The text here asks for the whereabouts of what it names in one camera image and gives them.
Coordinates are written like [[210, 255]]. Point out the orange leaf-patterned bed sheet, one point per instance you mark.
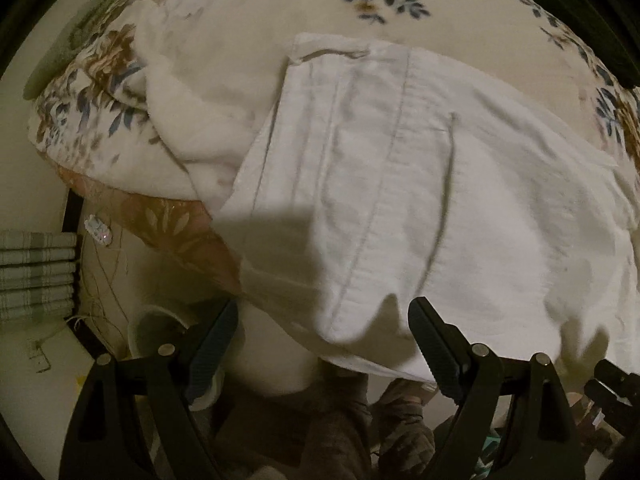
[[170, 225]]

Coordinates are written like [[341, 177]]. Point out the floral blanket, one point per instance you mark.
[[210, 35]]

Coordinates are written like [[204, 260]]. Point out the white plastic bucket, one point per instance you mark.
[[150, 332]]

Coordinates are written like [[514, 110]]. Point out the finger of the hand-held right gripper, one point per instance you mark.
[[612, 385]]

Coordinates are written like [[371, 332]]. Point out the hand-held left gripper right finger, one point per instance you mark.
[[434, 352]]

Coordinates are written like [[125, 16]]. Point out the green fuzzy pillow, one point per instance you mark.
[[67, 45]]

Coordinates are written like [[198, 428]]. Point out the black shelf frame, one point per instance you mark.
[[80, 330]]

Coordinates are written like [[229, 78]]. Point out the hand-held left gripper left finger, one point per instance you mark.
[[214, 347]]

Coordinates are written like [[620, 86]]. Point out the white pants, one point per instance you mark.
[[400, 185]]

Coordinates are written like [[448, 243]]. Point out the dark green cloth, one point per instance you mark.
[[590, 5]]

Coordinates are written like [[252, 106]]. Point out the person's brown patterned trousers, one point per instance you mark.
[[320, 435]]

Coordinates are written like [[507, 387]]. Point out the stack of striped green cloths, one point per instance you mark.
[[35, 275]]

